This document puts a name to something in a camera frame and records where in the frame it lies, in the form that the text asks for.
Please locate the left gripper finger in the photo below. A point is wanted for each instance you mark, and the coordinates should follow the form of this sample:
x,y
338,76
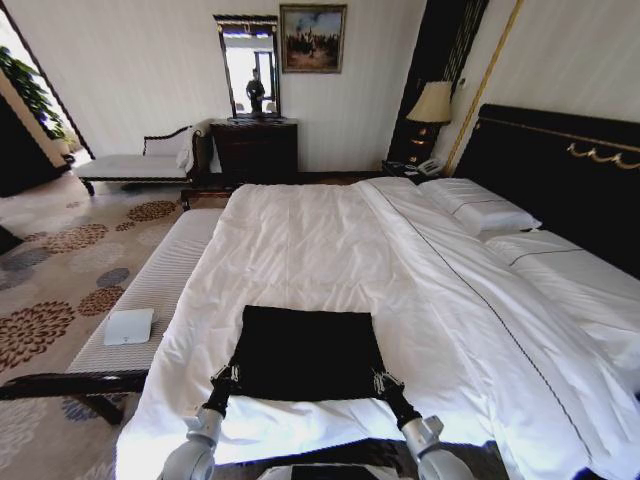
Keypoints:
x,y
234,375
219,374

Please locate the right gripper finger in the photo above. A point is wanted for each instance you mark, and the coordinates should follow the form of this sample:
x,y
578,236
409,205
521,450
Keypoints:
x,y
380,382
395,386

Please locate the black cloth garment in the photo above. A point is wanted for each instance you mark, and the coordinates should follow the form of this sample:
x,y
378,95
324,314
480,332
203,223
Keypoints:
x,y
305,350

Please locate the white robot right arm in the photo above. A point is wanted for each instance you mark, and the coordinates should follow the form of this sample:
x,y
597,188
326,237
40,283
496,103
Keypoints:
x,y
425,442

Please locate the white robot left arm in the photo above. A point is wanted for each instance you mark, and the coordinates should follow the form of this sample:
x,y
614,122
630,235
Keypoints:
x,y
197,450

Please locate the white upholstered bed bench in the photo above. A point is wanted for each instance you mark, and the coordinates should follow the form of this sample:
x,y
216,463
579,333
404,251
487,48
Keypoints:
x,y
160,275

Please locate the white bed duvet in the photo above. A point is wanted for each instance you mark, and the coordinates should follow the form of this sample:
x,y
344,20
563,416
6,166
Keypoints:
x,y
330,250

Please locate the flat white box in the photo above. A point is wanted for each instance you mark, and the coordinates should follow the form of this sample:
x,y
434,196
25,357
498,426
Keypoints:
x,y
130,327

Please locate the white pillow with dark piping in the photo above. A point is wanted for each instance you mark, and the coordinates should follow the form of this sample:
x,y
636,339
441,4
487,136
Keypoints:
x,y
575,285
480,205

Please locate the dark nightstand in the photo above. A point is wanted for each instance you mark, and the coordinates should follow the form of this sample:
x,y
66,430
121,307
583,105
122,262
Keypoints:
x,y
400,170

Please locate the white telephone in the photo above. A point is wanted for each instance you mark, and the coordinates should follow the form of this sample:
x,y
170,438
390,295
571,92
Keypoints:
x,y
429,166

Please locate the white chaise longue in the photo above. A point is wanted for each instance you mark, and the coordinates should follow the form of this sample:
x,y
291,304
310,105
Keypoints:
x,y
130,167

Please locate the dark wooden dresser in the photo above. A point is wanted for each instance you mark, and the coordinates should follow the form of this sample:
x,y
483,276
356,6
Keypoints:
x,y
255,150

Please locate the white cloth on chaise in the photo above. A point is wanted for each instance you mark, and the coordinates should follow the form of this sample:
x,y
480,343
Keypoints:
x,y
185,150

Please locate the dark headboard with gold trim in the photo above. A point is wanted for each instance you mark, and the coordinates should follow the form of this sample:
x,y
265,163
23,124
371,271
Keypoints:
x,y
550,170

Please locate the table lamp with cream shade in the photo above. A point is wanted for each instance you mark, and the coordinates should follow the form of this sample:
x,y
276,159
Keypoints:
x,y
430,102

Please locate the person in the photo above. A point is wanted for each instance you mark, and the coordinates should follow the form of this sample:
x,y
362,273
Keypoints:
x,y
255,91

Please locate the dark cabinet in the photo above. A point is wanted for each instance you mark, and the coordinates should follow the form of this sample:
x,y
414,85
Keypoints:
x,y
20,155

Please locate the gold framed painting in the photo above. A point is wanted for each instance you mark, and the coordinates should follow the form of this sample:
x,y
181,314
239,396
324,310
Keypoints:
x,y
312,39

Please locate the green leafy plant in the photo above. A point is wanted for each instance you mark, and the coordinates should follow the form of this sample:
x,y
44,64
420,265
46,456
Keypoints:
x,y
25,85

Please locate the dark framed wall mirror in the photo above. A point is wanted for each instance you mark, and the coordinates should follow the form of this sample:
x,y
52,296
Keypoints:
x,y
250,65

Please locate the gold wall trim strip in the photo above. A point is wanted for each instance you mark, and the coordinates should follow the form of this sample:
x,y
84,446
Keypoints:
x,y
485,80

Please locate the dark wall panel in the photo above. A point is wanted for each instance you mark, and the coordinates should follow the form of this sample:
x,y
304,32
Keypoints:
x,y
430,50

